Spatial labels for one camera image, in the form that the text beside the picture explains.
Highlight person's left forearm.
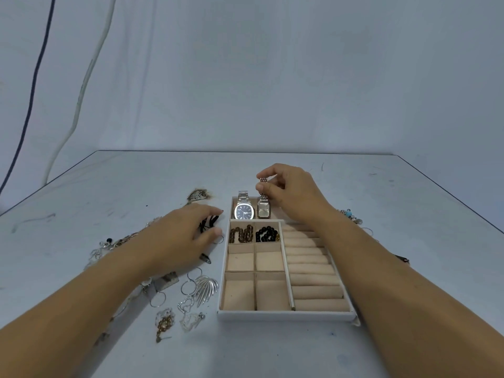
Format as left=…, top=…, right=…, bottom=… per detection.
left=0, top=232, right=155, bottom=378

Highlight rectangular gold dial watch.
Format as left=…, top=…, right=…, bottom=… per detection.
left=257, top=177, right=272, bottom=220

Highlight gold chain necklace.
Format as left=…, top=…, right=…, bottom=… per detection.
left=112, top=231, right=141, bottom=249

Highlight black bead bracelet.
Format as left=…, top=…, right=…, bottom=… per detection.
left=255, top=225, right=280, bottom=244

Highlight silver charm bracelet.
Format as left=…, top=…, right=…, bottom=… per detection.
left=84, top=237, right=116, bottom=268

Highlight dark blue cable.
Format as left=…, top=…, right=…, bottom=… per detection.
left=0, top=0, right=56, bottom=195

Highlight white jewelry tray beige lining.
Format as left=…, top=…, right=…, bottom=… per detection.
left=217, top=196, right=361, bottom=326

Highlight speckled rectangular hair clip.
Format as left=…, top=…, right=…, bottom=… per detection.
left=151, top=271, right=180, bottom=292

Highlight white cable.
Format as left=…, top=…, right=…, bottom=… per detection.
left=43, top=0, right=117, bottom=186

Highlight person's right hand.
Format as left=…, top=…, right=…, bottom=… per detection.
left=255, top=163, right=336, bottom=229

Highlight silver leaf earring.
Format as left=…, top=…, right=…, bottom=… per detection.
left=194, top=275, right=219, bottom=308

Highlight person's right forearm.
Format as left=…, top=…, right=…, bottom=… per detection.
left=314, top=212, right=504, bottom=378

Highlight person's left hand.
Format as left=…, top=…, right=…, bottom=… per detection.
left=138, top=204, right=224, bottom=278

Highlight black hair tie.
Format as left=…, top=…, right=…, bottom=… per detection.
left=198, top=215, right=220, bottom=235

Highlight gold bead drop earring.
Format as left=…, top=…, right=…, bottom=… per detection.
left=155, top=308, right=176, bottom=344

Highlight silver watch dark round dial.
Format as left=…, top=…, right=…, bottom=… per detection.
left=234, top=190, right=256, bottom=221

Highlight clear heart earring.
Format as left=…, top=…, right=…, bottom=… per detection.
left=180, top=312, right=206, bottom=333

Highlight thin gold chain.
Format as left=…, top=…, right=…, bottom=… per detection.
left=93, top=316, right=119, bottom=348

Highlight turquoise bead bracelet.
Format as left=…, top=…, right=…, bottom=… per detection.
left=338, top=208, right=364, bottom=226

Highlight brown bead bracelet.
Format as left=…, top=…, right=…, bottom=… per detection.
left=229, top=224, right=255, bottom=244

